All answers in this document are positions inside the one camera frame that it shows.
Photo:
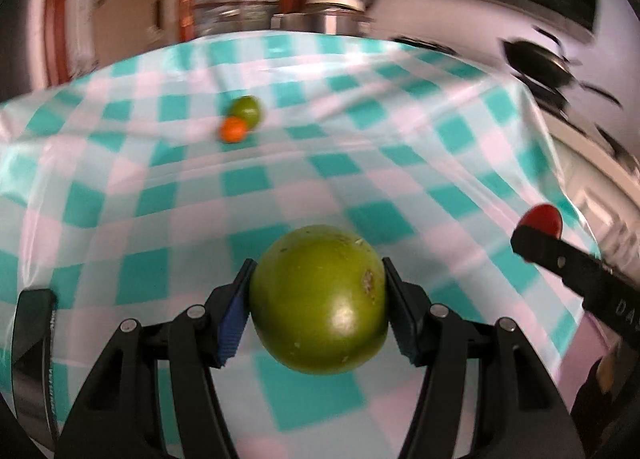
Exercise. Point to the large green tomato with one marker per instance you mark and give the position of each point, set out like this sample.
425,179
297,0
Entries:
320,304

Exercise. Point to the small orange tangerine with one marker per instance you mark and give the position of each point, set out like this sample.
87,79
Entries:
233,131

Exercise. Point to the metal pot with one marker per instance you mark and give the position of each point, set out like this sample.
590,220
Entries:
325,14

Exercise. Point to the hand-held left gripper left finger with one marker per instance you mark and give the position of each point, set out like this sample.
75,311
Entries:
235,324

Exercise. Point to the teal checkered tablecloth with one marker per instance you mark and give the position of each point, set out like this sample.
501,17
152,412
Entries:
200,199

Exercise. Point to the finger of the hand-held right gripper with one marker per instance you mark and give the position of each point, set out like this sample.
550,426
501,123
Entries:
550,254

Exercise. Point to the black frying pan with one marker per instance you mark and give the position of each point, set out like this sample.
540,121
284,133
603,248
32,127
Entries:
542,66

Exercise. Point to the orange wooden door frame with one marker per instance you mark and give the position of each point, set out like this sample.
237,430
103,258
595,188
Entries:
59,14

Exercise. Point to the person's right hand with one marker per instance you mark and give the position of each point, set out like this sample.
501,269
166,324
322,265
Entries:
600,399

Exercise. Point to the red tomato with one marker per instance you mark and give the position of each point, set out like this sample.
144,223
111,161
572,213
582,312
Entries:
544,219

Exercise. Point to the small green tomato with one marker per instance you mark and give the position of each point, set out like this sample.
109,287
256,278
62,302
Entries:
247,109

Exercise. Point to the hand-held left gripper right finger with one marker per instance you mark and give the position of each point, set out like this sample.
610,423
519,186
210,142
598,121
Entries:
402,326

